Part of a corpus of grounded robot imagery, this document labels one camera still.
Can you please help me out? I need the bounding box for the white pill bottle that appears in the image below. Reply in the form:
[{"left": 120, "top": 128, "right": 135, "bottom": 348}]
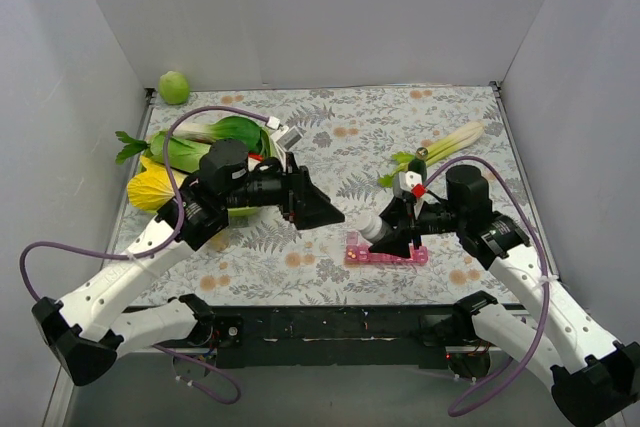
[{"left": 356, "top": 212, "right": 394, "bottom": 244}]

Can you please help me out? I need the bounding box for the pink weekly pill organizer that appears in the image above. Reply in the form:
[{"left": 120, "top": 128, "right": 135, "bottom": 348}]
[{"left": 344, "top": 231, "right": 429, "bottom": 265}]

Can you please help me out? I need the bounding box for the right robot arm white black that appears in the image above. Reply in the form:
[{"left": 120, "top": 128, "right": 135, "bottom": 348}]
[{"left": 357, "top": 165, "right": 639, "bottom": 426}]

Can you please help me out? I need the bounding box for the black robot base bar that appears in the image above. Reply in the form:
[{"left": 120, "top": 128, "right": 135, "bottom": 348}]
[{"left": 154, "top": 304, "right": 506, "bottom": 371}]

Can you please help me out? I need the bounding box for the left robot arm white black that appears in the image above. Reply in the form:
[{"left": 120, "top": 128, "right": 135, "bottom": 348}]
[{"left": 32, "top": 139, "right": 345, "bottom": 386}]

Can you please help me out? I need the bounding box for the red chili pepper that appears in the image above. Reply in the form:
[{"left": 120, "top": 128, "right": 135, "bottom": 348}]
[{"left": 248, "top": 153, "right": 265, "bottom": 163}]

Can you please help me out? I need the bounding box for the bok choy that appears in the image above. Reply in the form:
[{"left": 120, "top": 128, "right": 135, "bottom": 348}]
[{"left": 172, "top": 116, "right": 271, "bottom": 157}]

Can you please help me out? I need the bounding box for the green napa cabbage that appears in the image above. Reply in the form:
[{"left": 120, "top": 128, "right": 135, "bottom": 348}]
[{"left": 145, "top": 131, "right": 210, "bottom": 173}]

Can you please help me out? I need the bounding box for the green glass bottle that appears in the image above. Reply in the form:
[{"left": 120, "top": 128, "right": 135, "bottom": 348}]
[{"left": 408, "top": 147, "right": 428, "bottom": 178}]

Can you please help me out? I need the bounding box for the green plastic tray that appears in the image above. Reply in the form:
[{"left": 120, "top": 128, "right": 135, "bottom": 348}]
[{"left": 140, "top": 125, "right": 281, "bottom": 220}]

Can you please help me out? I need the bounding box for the celery stalk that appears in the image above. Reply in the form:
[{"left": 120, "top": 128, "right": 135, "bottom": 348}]
[{"left": 378, "top": 121, "right": 484, "bottom": 188}]

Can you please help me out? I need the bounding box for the floral table mat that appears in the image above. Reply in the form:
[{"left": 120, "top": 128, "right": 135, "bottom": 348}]
[{"left": 136, "top": 85, "right": 532, "bottom": 306}]

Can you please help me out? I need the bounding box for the yellow napa cabbage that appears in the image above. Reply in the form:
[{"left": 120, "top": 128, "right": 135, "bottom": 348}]
[{"left": 126, "top": 156, "right": 174, "bottom": 212}]

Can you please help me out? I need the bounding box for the round green cabbage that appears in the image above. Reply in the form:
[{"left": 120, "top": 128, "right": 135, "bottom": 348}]
[{"left": 157, "top": 71, "right": 191, "bottom": 105}]

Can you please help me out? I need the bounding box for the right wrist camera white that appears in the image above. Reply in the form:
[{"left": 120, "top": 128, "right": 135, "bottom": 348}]
[{"left": 392, "top": 171, "right": 426, "bottom": 198}]

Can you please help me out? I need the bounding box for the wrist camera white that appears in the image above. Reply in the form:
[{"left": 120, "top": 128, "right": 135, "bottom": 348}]
[
  {"left": 271, "top": 125, "right": 303, "bottom": 152},
  {"left": 392, "top": 171, "right": 426, "bottom": 198}
]

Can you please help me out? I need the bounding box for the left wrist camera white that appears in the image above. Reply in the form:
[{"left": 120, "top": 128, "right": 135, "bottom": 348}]
[{"left": 271, "top": 125, "right": 303, "bottom": 152}]

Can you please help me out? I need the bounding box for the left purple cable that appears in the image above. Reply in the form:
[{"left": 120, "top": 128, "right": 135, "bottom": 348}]
[{"left": 19, "top": 105, "right": 281, "bottom": 405}]

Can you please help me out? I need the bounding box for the purple cable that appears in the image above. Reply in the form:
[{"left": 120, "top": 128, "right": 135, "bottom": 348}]
[
  {"left": 424, "top": 155, "right": 550, "bottom": 417},
  {"left": 19, "top": 105, "right": 281, "bottom": 405}
]

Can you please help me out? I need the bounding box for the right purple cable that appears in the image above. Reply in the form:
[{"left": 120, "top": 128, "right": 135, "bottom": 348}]
[{"left": 424, "top": 155, "right": 550, "bottom": 417}]

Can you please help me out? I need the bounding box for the aluminium frame rail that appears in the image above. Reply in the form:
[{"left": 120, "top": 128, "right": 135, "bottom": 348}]
[{"left": 42, "top": 311, "right": 166, "bottom": 427}]

